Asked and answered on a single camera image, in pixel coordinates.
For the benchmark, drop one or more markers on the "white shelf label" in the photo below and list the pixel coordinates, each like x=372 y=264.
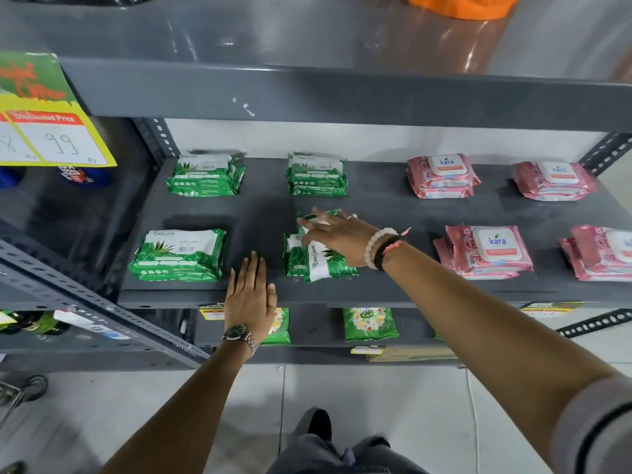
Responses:
x=91 y=326

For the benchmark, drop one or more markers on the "person's left thumb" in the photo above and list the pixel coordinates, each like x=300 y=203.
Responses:
x=272 y=300

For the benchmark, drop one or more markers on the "person's left little finger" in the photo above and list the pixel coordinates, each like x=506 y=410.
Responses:
x=232 y=282

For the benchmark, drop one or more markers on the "black shoe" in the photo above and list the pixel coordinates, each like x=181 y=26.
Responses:
x=316 y=424

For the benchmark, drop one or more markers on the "orange plastic bag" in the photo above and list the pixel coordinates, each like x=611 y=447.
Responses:
x=464 y=4

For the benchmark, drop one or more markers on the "grey metal shelf rack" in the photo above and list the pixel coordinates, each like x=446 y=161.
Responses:
x=74 y=291
x=345 y=93

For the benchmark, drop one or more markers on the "person's left hand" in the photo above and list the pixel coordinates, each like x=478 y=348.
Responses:
x=249 y=306

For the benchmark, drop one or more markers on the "yellow shelf price label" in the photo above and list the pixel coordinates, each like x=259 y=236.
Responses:
x=211 y=312
x=368 y=350
x=550 y=308

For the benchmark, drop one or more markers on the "green wipes packet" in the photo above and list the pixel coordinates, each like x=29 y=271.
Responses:
x=321 y=264

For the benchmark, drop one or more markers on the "green bottles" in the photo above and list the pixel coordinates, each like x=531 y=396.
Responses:
x=29 y=321

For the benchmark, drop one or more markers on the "group of pink wipes packs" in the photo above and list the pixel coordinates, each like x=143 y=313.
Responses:
x=486 y=249

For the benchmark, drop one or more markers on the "person's left forearm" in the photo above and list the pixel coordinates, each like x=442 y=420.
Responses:
x=187 y=409

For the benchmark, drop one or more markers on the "person's right forearm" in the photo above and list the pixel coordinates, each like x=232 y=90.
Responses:
x=484 y=320

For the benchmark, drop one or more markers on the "black and red thread band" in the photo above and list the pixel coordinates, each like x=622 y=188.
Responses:
x=382 y=251

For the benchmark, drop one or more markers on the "brown cardboard box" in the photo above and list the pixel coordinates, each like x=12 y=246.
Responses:
x=414 y=355

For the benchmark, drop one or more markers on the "person's left middle finger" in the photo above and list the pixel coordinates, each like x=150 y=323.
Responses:
x=254 y=270

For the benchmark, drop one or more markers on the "metal wristwatch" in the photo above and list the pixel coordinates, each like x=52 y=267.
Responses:
x=237 y=334

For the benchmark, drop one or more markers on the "metal shopping trolley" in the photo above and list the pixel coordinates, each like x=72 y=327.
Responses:
x=19 y=392

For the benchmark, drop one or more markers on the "person's right hand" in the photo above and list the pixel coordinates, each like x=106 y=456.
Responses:
x=348 y=241

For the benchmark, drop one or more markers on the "grey sleeve with black stripe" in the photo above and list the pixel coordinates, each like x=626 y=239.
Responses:
x=597 y=429

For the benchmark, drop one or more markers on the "grey trousers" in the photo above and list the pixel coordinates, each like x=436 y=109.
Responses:
x=335 y=456

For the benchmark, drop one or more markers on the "yellow and green price sign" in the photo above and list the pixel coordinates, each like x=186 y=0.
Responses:
x=54 y=118

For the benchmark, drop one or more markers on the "group of green wipes packs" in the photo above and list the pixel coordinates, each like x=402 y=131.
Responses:
x=180 y=254

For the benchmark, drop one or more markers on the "person's right thumb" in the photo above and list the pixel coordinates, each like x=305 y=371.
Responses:
x=313 y=237

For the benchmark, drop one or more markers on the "blue bottle with red label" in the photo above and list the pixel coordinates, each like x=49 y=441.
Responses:
x=81 y=175

